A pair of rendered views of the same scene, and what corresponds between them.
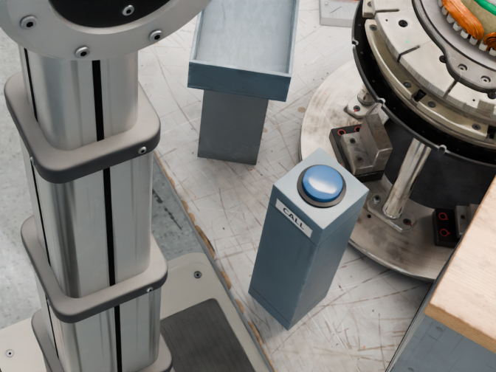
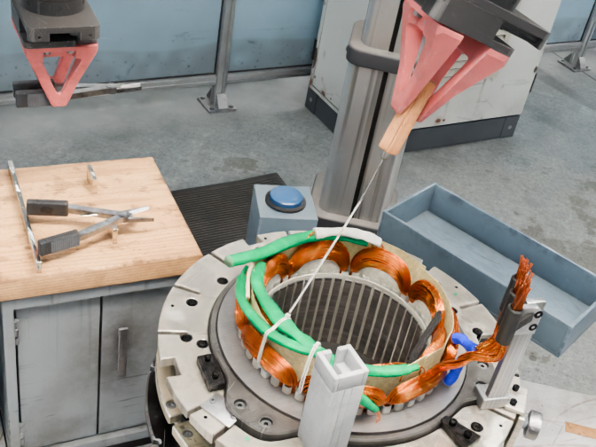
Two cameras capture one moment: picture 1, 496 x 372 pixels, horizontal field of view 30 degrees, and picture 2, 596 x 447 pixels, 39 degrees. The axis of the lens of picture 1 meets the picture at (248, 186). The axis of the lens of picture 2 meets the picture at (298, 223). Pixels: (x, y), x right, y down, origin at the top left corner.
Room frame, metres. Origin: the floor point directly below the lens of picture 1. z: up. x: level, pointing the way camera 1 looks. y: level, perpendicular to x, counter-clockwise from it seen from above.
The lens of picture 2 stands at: (1.05, -0.71, 1.60)
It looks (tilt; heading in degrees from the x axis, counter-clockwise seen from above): 35 degrees down; 129
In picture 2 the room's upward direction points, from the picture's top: 11 degrees clockwise
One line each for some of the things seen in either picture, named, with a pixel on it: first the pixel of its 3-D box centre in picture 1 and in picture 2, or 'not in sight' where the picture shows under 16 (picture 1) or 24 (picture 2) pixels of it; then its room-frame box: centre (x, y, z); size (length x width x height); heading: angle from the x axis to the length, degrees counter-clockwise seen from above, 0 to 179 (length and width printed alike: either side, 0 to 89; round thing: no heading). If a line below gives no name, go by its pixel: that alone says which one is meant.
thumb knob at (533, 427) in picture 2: not in sight; (533, 425); (0.91, -0.17, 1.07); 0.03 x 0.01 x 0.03; 116
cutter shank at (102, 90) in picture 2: not in sight; (86, 92); (0.41, -0.29, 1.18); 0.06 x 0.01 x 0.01; 78
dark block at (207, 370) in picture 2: not in sight; (210, 370); (0.72, -0.37, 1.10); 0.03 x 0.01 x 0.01; 158
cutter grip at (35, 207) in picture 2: not in sight; (47, 207); (0.44, -0.35, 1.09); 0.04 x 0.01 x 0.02; 54
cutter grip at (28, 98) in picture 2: not in sight; (36, 98); (0.40, -0.33, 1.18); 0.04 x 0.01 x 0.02; 68
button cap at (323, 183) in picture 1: (322, 183); (286, 196); (0.51, -0.07, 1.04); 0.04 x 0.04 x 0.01
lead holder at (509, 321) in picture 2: not in sight; (512, 309); (0.88, -0.22, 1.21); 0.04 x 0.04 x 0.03; 68
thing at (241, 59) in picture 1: (240, 65); (462, 338); (0.74, 0.04, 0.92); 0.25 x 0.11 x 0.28; 3
